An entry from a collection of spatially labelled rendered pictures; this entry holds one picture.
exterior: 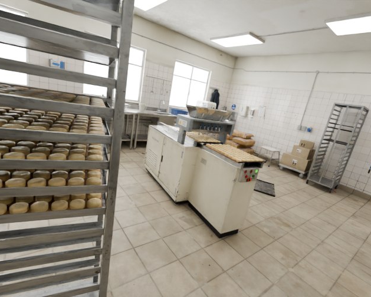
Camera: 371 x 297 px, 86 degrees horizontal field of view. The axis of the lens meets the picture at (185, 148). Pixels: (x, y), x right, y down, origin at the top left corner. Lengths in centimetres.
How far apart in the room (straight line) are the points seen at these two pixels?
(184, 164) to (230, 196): 71
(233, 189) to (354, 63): 460
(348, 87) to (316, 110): 76
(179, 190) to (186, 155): 48
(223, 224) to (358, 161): 409
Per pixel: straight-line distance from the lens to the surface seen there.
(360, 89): 584
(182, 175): 251
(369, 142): 570
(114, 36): 112
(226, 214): 220
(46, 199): 90
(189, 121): 233
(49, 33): 69
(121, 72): 65
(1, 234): 141
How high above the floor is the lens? 141
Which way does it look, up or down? 14 degrees down
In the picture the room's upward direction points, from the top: 10 degrees clockwise
